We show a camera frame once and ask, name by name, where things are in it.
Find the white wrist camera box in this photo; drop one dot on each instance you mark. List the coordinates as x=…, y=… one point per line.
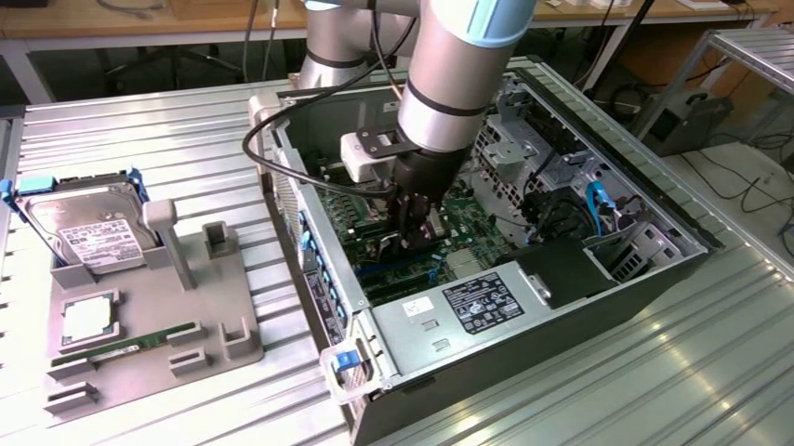
x=363, y=160

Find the silver hard disk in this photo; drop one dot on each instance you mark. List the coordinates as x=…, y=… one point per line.
x=93, y=232

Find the black expansion slot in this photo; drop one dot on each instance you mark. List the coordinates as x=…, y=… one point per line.
x=400, y=285

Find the green RAM stick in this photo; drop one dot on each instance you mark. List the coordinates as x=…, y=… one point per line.
x=133, y=344

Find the grey power supply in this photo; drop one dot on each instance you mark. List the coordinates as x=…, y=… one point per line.
x=434, y=334

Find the silver disk bay cage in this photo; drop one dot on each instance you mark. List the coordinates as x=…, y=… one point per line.
x=515, y=153

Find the blue expansion slot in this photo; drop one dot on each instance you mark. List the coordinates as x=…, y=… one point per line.
x=372, y=269

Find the open black PC case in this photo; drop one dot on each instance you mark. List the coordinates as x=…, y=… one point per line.
x=558, y=353

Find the grey parts rack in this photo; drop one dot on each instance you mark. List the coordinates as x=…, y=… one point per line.
x=186, y=325

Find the blue case latch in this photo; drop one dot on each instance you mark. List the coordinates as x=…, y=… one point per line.
x=346, y=362

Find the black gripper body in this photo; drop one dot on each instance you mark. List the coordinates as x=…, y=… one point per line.
x=431, y=174

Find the green motherboard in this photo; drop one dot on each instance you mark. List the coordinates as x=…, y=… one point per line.
x=474, y=223

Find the hard disk drive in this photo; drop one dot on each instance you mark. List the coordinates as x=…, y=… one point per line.
x=33, y=186

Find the wooden desk with grey frame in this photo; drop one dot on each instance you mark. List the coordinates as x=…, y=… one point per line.
x=155, y=23

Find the silver CPU chip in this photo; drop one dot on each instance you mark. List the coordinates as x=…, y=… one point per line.
x=89, y=320

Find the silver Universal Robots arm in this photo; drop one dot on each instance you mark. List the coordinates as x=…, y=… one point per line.
x=446, y=69

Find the metal slat side table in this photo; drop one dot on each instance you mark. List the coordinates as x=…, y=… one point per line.
x=750, y=51

